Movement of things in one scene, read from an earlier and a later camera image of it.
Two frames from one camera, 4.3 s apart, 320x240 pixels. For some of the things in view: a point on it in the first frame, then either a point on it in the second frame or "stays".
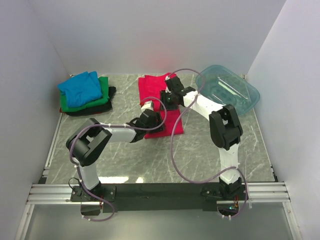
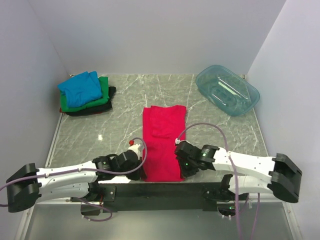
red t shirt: x=149 y=89 to x=162 y=125
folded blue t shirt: x=81 y=90 stays
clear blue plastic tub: x=224 y=86 stays
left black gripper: x=160 y=129 to x=136 y=176
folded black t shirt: x=103 y=106 stays
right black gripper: x=163 y=95 to x=184 y=172
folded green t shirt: x=104 y=85 stays
